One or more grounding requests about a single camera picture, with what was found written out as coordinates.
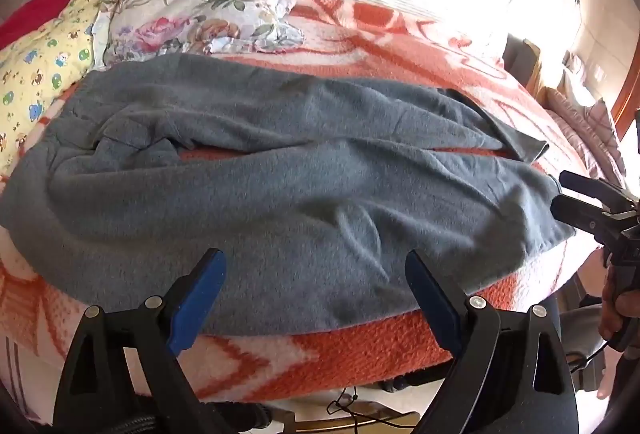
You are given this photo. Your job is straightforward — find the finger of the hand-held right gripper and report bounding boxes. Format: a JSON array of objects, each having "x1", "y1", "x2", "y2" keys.
[
  {"x1": 550, "y1": 195, "x2": 608, "y2": 242},
  {"x1": 559, "y1": 170, "x2": 628, "y2": 205}
]

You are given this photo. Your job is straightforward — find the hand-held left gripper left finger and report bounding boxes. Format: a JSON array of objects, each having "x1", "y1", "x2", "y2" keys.
[{"x1": 52, "y1": 248, "x2": 228, "y2": 434}]

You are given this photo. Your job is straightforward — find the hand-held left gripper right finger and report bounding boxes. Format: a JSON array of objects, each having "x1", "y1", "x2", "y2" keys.
[{"x1": 404, "y1": 250, "x2": 579, "y2": 434}]

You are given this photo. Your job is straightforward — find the grey fleece pants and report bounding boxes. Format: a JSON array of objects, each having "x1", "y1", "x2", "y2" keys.
[{"x1": 7, "y1": 53, "x2": 573, "y2": 334}]

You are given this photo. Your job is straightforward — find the person's right hand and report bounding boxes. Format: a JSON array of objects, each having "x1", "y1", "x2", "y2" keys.
[{"x1": 598, "y1": 266, "x2": 627, "y2": 346}]

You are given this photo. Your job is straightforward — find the tan wooden board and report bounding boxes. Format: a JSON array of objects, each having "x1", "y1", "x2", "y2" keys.
[{"x1": 280, "y1": 410, "x2": 422, "y2": 432}]

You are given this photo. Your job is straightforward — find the orange and white blanket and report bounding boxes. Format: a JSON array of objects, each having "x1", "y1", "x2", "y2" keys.
[{"x1": 0, "y1": 0, "x2": 593, "y2": 420}]

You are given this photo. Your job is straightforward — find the yellow cartoon print pillow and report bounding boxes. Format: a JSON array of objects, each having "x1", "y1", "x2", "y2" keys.
[{"x1": 0, "y1": 0, "x2": 118, "y2": 175}]

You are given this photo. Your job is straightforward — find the floral quilt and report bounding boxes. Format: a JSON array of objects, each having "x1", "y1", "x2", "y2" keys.
[{"x1": 92, "y1": 0, "x2": 306, "y2": 70}]

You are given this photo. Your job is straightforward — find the red pillow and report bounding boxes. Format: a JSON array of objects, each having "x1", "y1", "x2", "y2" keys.
[{"x1": 0, "y1": 0, "x2": 76, "y2": 50}]

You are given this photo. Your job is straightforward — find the wooden door frame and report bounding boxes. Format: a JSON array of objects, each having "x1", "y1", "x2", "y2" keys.
[{"x1": 612, "y1": 61, "x2": 640, "y2": 142}]

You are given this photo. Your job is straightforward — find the black cable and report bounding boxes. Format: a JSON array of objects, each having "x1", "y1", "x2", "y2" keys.
[{"x1": 326, "y1": 389, "x2": 362, "y2": 434}]

